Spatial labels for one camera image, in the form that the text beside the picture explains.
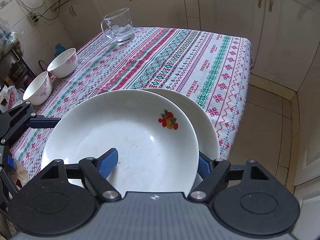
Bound white plate stained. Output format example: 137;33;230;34
144;88;220;160

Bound white bowl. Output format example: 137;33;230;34
23;71;53;106
47;48;78;79

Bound white plate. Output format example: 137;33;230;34
41;89;199;194

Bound white kitchen cabinets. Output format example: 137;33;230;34
53;0;320;205

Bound wicker basket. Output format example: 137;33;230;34
38;60;48;72

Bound blue thermos jug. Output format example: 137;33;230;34
55;43;66;56

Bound patterned red green tablecloth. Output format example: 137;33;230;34
10;26;254;181

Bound clear glass mug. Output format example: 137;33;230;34
100;8;135;43

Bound wall power strip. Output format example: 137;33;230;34
28;12;41;24

